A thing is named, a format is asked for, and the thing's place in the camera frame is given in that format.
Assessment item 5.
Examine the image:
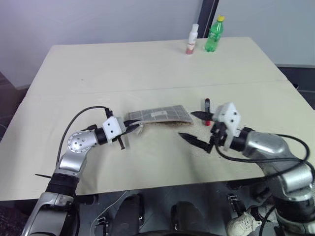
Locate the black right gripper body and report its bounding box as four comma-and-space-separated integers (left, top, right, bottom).
208, 121, 229, 148

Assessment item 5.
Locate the white spray bottle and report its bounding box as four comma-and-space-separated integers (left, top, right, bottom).
185, 23, 200, 56

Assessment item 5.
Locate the green plastic soda bottle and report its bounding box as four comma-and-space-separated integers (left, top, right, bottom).
204, 15, 226, 53

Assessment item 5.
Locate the black marker with red cap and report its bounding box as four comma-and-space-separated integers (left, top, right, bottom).
203, 97, 213, 127

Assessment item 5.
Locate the dark door frame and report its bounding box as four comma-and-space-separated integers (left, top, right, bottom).
198, 0, 218, 39

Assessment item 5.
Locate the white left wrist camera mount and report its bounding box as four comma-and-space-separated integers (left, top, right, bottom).
101, 117, 124, 145

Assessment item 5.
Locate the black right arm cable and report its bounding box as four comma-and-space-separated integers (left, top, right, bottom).
216, 127, 312, 179

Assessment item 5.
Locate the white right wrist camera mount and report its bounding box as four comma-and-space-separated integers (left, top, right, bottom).
213, 101, 243, 151

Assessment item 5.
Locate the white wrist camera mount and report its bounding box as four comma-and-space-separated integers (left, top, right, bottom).
101, 117, 124, 145
213, 101, 243, 151

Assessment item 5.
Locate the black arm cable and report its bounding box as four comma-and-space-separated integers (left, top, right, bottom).
56, 106, 112, 168
216, 127, 312, 179

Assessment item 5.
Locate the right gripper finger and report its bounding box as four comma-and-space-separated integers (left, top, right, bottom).
178, 132, 215, 154
190, 111, 217, 121

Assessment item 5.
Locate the white sneaker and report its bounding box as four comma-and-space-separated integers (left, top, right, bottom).
226, 206, 265, 236

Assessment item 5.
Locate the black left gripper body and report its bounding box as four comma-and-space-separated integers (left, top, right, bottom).
117, 122, 130, 151

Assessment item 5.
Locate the dark rounded shape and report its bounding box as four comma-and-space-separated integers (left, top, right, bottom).
115, 193, 145, 236

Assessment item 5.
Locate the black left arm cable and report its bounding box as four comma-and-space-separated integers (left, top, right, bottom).
56, 106, 112, 168

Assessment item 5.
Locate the grid pattern zipper pouch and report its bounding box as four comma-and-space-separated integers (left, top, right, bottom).
123, 104, 195, 129

